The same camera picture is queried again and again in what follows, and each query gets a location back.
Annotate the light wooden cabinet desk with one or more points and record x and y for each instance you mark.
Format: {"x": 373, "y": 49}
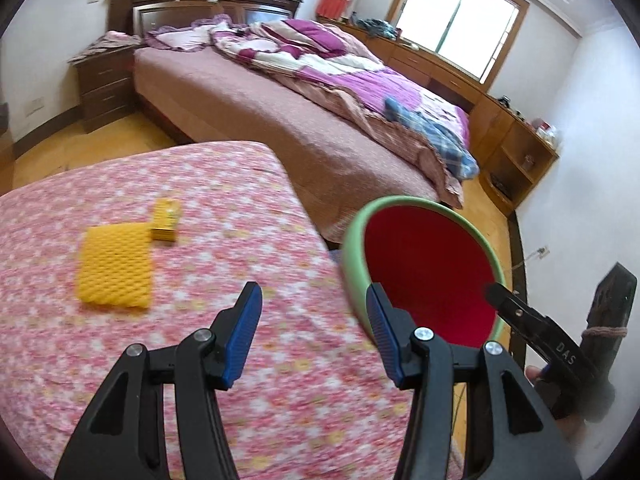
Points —
{"x": 505, "y": 145}

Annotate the green bin with red inside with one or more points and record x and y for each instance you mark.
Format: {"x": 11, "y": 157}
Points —
{"x": 425, "y": 260}

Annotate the wooden framed window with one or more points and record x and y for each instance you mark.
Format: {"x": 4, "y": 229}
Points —
{"x": 457, "y": 20}

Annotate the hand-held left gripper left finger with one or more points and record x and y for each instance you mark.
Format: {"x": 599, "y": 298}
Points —
{"x": 245, "y": 332}

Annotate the red and white containers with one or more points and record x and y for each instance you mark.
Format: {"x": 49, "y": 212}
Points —
{"x": 546, "y": 132}

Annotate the purple frilled pillow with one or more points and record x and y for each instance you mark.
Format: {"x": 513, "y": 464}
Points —
{"x": 180, "y": 39}

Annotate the flat yellow foam net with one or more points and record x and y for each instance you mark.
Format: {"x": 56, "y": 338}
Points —
{"x": 115, "y": 265}

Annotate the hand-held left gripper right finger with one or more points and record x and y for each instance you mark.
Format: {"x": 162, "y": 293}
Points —
{"x": 385, "y": 337}

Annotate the blue plaid garment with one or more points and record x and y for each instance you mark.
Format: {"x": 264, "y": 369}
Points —
{"x": 440, "y": 140}

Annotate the purple and white quilt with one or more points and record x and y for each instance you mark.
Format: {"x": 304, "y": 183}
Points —
{"x": 340, "y": 75}

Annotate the black wooden post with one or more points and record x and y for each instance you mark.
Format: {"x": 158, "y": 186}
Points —
{"x": 617, "y": 300}

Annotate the small yellow box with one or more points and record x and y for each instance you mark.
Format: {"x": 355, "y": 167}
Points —
{"x": 165, "y": 220}

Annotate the teal clothes pile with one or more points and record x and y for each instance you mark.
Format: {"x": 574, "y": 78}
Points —
{"x": 377, "y": 27}

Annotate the pink floral tablecloth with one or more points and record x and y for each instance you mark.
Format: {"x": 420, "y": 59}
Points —
{"x": 200, "y": 270}

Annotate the pink clothes pile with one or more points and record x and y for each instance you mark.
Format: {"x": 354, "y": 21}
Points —
{"x": 105, "y": 45}

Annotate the bed with brown cover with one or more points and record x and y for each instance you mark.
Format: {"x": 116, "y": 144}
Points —
{"x": 260, "y": 125}

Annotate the dark wooden nightstand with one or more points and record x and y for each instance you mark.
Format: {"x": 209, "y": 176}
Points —
{"x": 105, "y": 92}

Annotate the white low wall socket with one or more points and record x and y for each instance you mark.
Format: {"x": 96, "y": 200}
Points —
{"x": 542, "y": 250}

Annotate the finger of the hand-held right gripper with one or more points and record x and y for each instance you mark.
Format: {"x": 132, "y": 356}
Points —
{"x": 517, "y": 315}

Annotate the person's right hand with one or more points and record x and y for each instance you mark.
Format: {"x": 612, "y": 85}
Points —
{"x": 534, "y": 375}

